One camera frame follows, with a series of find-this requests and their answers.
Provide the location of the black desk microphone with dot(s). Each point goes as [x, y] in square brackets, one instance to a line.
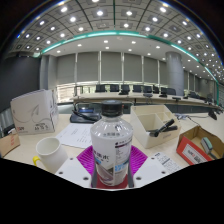
[212, 115]

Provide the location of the flat brown cardboard sheet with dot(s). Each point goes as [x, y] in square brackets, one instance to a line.
[9, 144]

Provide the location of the white remote control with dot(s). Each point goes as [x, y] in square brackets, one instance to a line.
[166, 162]

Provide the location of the long curved conference desk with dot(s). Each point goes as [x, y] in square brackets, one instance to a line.
[140, 98]

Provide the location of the black marker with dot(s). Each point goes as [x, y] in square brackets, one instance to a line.
[163, 128]

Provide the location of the clear black-capped water bottle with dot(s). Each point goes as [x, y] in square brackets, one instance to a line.
[111, 143]

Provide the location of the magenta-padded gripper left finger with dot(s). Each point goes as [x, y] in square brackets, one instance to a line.
[75, 170]

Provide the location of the row of black office chairs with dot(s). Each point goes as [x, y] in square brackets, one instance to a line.
[125, 88]

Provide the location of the round ceiling lights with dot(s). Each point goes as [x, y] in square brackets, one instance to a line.
[99, 13]

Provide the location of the white printed paper sheet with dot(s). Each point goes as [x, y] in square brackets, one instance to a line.
[75, 135]

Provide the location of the green board eraser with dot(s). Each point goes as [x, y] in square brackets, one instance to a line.
[206, 145]

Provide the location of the large white cardboard box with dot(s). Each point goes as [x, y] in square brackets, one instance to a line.
[31, 113]

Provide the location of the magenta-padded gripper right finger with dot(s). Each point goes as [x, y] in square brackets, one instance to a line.
[148, 170]

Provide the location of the beige compartment organizer box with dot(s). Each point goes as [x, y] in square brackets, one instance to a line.
[143, 123]

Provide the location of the brown cardboard box red side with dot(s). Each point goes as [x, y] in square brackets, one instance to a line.
[190, 153]

